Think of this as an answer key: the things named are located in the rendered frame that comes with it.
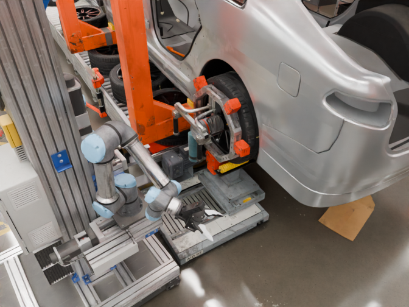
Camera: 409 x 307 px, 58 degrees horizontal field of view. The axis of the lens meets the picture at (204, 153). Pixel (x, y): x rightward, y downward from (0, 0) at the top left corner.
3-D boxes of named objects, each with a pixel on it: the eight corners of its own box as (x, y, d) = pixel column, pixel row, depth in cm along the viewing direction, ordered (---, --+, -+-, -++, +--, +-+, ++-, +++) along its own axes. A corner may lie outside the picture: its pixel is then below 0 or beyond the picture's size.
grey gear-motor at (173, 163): (212, 176, 337) (213, 146, 314) (171, 194, 320) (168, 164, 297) (202, 164, 348) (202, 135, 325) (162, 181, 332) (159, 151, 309)
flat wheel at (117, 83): (100, 94, 406) (95, 75, 391) (141, 70, 447) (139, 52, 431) (144, 114, 377) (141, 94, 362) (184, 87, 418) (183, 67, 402)
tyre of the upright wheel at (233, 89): (259, 169, 292) (288, 117, 237) (235, 180, 283) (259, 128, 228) (217, 109, 319) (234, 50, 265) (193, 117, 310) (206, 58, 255)
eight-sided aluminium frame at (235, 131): (238, 172, 269) (243, 110, 233) (231, 175, 266) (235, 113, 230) (200, 133, 304) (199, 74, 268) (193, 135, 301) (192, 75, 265)
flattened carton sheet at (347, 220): (378, 202, 323) (379, 199, 321) (352, 242, 292) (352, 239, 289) (346, 186, 338) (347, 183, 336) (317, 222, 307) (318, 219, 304)
